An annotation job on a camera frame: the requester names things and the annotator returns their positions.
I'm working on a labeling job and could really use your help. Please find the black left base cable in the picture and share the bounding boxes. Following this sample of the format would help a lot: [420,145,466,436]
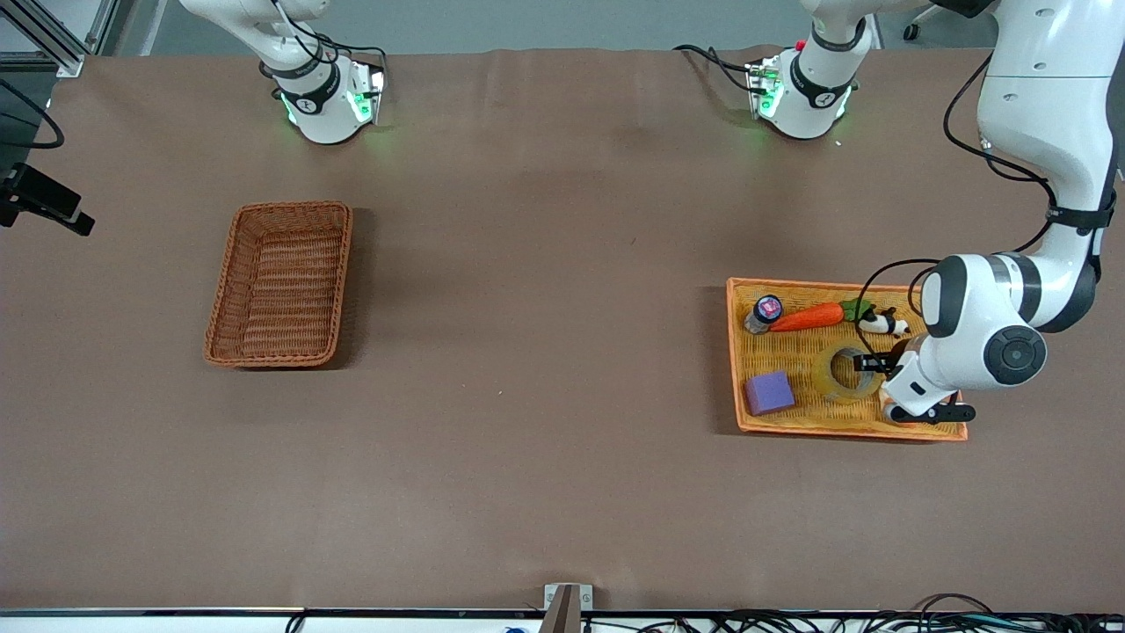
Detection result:
[672,43,758,96]

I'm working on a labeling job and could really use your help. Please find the yellowish clear tape roll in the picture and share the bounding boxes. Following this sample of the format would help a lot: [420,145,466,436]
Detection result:
[812,343,882,405]

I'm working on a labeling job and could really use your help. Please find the orange yellow wicker basket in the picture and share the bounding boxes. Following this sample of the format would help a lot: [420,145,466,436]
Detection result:
[726,277,969,441]

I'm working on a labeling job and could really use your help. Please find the grey aluminium frame profile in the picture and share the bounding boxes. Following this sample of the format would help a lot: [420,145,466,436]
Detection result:
[0,0,120,78]

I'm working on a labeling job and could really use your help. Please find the grey metal bracket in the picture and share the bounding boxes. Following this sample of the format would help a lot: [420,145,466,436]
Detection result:
[543,583,594,633]

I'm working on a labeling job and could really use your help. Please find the black white toy panda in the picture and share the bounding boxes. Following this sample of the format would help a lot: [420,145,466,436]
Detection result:
[857,307,911,339]

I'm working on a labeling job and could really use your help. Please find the black cable bundle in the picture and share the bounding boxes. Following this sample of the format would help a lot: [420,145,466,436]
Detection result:
[580,593,1125,633]

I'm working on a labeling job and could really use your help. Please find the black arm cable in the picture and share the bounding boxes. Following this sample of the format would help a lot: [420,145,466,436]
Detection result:
[0,77,65,149]
[854,53,1060,370]

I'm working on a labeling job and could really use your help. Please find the black base cable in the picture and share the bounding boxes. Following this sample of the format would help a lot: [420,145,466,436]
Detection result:
[672,43,758,96]
[268,0,388,76]

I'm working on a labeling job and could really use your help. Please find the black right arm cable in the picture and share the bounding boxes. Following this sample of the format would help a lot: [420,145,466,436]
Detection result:
[0,77,65,149]

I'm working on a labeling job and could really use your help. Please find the small dark-capped bottle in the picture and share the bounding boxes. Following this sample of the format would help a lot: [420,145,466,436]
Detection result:
[744,295,784,336]

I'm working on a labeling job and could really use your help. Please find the brown table cover cloth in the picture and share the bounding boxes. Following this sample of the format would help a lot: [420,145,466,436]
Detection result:
[0,46,1125,614]

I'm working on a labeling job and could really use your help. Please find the orange toy carrot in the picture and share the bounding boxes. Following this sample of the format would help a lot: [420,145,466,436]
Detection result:
[770,297,876,333]

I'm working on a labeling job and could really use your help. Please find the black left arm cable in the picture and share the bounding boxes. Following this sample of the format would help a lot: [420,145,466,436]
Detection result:
[854,53,1060,370]

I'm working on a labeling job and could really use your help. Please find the brown wicker basket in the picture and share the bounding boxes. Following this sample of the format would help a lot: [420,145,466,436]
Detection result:
[203,200,354,369]

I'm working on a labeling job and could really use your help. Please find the office chair caster leg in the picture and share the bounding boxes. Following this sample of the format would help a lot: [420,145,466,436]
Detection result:
[904,0,946,42]

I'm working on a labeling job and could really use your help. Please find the purple foam block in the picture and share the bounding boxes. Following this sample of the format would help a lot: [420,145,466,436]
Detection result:
[744,370,796,417]

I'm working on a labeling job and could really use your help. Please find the black right base cable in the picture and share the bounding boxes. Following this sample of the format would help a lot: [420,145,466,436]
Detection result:
[268,0,388,76]

